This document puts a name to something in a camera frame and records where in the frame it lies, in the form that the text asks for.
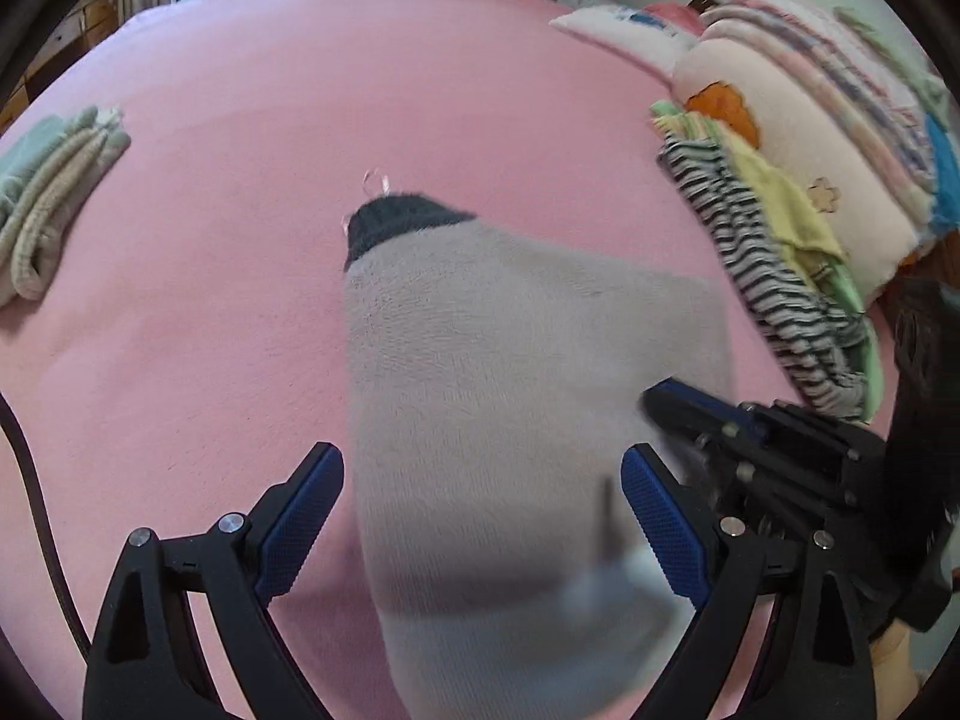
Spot cream flower print pillow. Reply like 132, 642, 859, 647
671, 37, 927, 301

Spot folded beige clothes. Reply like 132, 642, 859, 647
0, 105, 132, 308

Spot pink bed sheet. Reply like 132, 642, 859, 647
0, 0, 901, 720

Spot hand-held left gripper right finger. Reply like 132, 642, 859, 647
621, 444, 878, 720

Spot grey striped garment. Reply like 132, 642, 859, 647
658, 131, 871, 421

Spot black cable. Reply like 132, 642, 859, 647
0, 390, 95, 661

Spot grey sock black toe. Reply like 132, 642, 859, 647
341, 191, 740, 720

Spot green striped garment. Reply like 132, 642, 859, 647
649, 99, 732, 147

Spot light green garment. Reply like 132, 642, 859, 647
825, 262, 886, 421

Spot yellow garment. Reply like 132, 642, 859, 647
724, 139, 845, 271

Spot wooden drawer cabinet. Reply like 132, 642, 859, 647
11, 0, 121, 113

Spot stack of folded blankets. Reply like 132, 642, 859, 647
690, 0, 960, 233

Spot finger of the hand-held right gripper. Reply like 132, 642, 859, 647
694, 431, 790, 535
643, 379, 767, 452

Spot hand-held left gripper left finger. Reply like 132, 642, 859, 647
81, 442, 346, 720

